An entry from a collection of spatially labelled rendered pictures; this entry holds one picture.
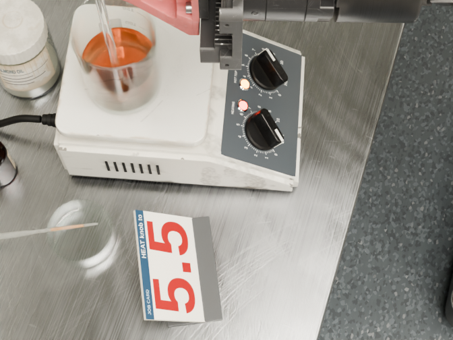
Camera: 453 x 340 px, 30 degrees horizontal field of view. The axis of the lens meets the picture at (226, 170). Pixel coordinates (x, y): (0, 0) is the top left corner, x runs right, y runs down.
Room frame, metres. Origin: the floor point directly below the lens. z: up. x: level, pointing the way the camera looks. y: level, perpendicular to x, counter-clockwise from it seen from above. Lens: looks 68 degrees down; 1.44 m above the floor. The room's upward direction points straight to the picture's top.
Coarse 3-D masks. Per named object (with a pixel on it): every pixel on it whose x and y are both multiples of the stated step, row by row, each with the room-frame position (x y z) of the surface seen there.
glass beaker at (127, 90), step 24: (120, 0) 0.35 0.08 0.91; (72, 24) 0.33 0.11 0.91; (96, 24) 0.34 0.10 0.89; (120, 24) 0.35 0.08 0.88; (144, 24) 0.34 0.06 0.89; (72, 48) 0.30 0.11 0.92; (96, 72) 0.29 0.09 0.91; (120, 72) 0.29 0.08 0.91; (144, 72) 0.30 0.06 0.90; (96, 96) 0.29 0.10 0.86; (120, 96) 0.29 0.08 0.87; (144, 96) 0.30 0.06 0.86
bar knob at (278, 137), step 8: (264, 112) 0.30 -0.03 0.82; (248, 120) 0.30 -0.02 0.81; (256, 120) 0.30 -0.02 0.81; (264, 120) 0.30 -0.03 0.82; (272, 120) 0.30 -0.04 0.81; (248, 128) 0.29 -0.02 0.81; (256, 128) 0.30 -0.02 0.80; (264, 128) 0.29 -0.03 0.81; (272, 128) 0.29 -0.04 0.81; (248, 136) 0.29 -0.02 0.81; (256, 136) 0.29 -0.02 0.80; (264, 136) 0.29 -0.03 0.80; (272, 136) 0.29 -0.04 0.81; (280, 136) 0.29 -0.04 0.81; (256, 144) 0.28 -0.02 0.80; (264, 144) 0.28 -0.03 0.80; (272, 144) 0.28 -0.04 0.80
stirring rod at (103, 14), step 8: (96, 0) 0.30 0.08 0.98; (104, 8) 0.30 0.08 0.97; (104, 16) 0.30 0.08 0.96; (104, 24) 0.30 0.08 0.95; (104, 32) 0.30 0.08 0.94; (112, 32) 0.31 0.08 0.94; (112, 40) 0.30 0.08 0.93; (112, 48) 0.30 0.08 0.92; (112, 56) 0.30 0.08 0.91; (112, 64) 0.30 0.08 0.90
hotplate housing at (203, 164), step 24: (288, 48) 0.38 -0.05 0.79; (216, 72) 0.34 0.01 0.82; (216, 96) 0.32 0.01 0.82; (48, 120) 0.31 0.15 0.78; (216, 120) 0.30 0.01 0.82; (72, 144) 0.27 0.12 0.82; (96, 144) 0.27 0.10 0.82; (120, 144) 0.27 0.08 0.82; (144, 144) 0.27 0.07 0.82; (216, 144) 0.27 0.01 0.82; (72, 168) 0.27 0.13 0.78; (96, 168) 0.27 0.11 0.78; (120, 168) 0.27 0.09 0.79; (144, 168) 0.27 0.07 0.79; (168, 168) 0.26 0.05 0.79; (192, 168) 0.26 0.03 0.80; (216, 168) 0.26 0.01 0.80; (240, 168) 0.26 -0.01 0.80; (264, 168) 0.26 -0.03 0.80
